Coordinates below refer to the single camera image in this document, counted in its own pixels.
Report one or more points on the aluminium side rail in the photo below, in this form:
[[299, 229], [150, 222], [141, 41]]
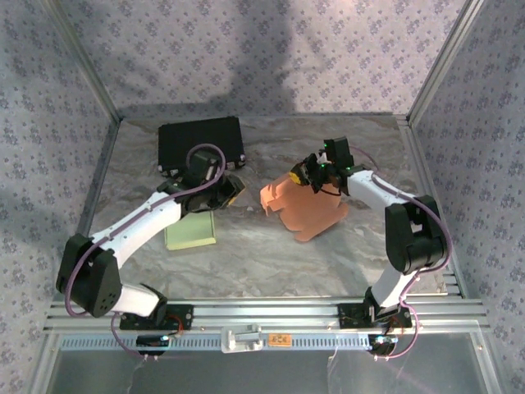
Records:
[[415, 156], [98, 184]]

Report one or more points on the aluminium frame post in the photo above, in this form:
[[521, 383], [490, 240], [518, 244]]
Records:
[[444, 57], [83, 57]]

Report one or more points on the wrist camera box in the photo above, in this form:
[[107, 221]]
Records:
[[322, 157], [210, 172]]

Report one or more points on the aluminium mounting rail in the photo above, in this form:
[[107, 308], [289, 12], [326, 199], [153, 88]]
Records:
[[266, 312]]

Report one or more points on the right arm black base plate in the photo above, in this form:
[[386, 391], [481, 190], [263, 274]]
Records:
[[348, 316]]

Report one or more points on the black hard case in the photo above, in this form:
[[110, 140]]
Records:
[[184, 135]]

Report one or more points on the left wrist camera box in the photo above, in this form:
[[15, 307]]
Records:
[[210, 172]]

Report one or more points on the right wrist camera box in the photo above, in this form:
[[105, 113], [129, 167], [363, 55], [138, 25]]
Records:
[[322, 157]]

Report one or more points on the light green box lid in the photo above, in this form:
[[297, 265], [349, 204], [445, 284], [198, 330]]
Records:
[[193, 230]]

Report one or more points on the white plastic clamp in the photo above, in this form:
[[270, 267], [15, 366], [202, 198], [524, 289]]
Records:
[[242, 338]]

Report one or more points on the orange label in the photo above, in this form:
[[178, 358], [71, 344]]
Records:
[[280, 339]]

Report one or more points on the brown cardboard box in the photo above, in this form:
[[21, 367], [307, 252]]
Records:
[[303, 209]]

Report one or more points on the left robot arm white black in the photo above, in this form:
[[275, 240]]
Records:
[[135, 230]]

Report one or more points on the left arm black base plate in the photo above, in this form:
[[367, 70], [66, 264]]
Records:
[[184, 316]]

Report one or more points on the grey metal base panel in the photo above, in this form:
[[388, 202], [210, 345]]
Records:
[[262, 373]]

